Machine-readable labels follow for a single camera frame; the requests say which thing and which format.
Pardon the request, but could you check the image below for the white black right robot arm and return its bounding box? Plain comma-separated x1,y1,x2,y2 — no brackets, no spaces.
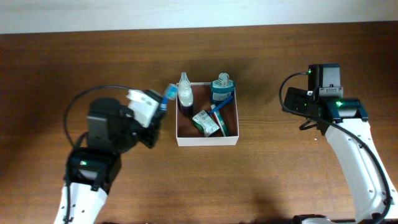
282,87,397,223

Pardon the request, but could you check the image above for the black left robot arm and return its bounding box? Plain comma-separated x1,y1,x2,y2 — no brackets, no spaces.
55,96,165,223

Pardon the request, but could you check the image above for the clear pump soap bottle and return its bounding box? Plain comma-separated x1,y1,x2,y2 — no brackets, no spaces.
178,72,194,117

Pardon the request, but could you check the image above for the blue Listerine mouthwash bottle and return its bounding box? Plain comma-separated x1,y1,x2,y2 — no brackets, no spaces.
210,73,235,105

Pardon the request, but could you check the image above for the teal Colgate toothpaste tube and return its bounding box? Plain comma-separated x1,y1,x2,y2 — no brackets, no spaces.
213,110,230,137

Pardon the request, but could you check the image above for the white green soap packet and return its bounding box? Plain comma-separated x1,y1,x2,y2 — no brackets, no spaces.
192,110,220,138

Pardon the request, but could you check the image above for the blue white toothbrush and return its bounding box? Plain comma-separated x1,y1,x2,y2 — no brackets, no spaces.
160,83,178,111

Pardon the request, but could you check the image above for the pink open box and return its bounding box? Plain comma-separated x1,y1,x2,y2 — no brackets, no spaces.
175,82,239,147

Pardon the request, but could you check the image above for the blue disposable razor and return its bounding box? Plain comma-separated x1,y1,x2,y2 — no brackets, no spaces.
208,96,234,114

